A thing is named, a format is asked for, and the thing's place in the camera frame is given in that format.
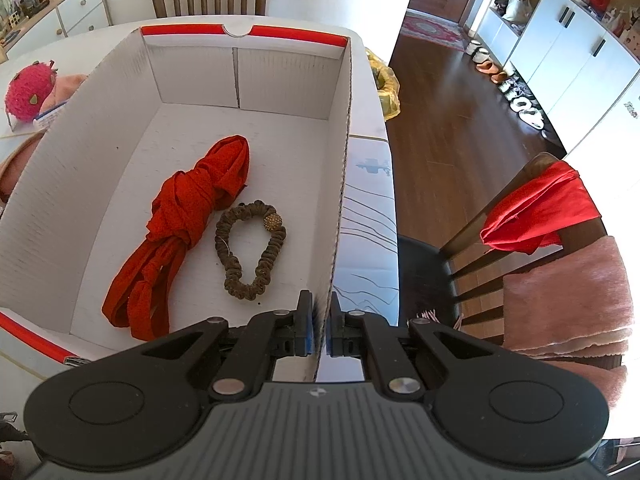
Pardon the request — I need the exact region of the wooden chair black seat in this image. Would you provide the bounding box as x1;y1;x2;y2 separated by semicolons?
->
397;152;608;346

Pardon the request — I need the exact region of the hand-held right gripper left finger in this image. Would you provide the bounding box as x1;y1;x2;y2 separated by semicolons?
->
132;290;316;403

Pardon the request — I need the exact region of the white cardboard box red trim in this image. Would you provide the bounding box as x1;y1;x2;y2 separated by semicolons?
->
0;24;355;381

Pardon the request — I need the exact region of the beige handbag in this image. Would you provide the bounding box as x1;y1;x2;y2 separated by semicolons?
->
505;0;533;23

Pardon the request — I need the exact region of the group of shelf ornaments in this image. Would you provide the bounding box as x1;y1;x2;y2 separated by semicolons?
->
602;2;640;48

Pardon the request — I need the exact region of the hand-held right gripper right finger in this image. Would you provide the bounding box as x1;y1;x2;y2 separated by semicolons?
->
325;291;501;403

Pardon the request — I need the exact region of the white sideboard wooden top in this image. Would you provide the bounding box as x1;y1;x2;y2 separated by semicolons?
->
0;0;113;63

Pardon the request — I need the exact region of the row of shoes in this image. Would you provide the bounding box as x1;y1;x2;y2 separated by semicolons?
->
465;39;551;138

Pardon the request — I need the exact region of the pink knit headband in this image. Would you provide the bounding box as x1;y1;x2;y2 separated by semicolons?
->
39;74;88;113

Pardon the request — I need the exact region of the brown scrunchie hair band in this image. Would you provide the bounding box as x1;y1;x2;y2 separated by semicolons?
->
215;200;287;303

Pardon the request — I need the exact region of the pink plush dragon fruit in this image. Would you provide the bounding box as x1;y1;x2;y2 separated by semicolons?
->
5;59;56;123

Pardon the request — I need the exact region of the cluster of small toys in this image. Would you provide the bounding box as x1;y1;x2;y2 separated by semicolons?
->
0;0;51;31

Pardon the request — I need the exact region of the red patterned rug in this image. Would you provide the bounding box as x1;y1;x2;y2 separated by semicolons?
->
400;10;468;51

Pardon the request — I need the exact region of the yellow plastic bag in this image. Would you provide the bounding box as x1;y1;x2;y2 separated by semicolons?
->
365;47;401;121

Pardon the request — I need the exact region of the red cloth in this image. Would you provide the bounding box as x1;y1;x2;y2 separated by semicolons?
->
480;161;603;256

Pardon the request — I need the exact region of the pink fringed scarf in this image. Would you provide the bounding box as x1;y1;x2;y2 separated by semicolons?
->
407;235;633;411

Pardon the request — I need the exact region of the red fabric strap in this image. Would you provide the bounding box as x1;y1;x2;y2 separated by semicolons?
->
101;135;251;341

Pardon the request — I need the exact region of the tall white cabinet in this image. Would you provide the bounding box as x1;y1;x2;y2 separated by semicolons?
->
475;0;640;153

